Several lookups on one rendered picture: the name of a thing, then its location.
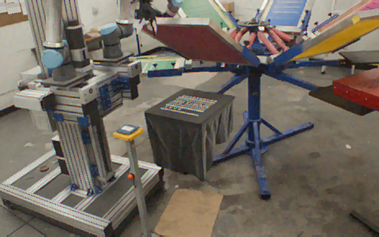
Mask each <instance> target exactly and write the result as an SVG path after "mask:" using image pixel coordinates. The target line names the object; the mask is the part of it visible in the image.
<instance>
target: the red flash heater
mask: <svg viewBox="0 0 379 237"><path fill-rule="evenodd" d="M332 88H333V92H332V94H333V95H337V96H339V97H341V98H345V99H346V100H350V101H352V102H354V103H358V104H361V105H363V106H365V107H367V108H371V109H374V110H376V111H378V112H379V68H373V69H372V70H369V71H365V72H361V73H356V74H354V75H352V76H350V77H344V78H341V79H339V80H334V81H333V82H332Z"/></svg>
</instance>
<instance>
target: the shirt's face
mask: <svg viewBox="0 0 379 237"><path fill-rule="evenodd" d="M180 95H187V96H192V97H196V98H205V99H210V100H218V101H217V102H215V104H213V105H212V106H210V108H209V109H206V110H204V112H203V113H202V112H198V111H195V110H190V109H181V110H183V111H187V112H191V113H194V114H199V115H198V116H197V115H190V114H183V113H179V112H175V111H172V110H168V109H161V108H162V107H163V106H164V105H166V104H168V103H170V102H171V101H173V100H174V99H176V98H178V97H180ZM233 97H234V96H233V95H225V94H220V93H215V92H204V91H196V90H191V89H186V88H183V89H181V90H180V91H179V92H176V93H174V94H173V95H171V96H170V97H169V98H166V99H164V100H163V101H161V102H160V103H158V104H157V105H154V106H153V107H151V108H150V109H147V110H146V112H147V113H151V114H157V115H163V116H168V117H171V118H175V119H181V120H185V121H188V122H195V123H201V122H203V121H204V120H205V119H206V118H208V117H209V116H210V115H212V114H213V113H214V112H215V111H216V110H217V109H219V108H220V107H221V106H222V105H224V104H226V103H227V102H228V101H229V100H230V99H232V98H233Z"/></svg>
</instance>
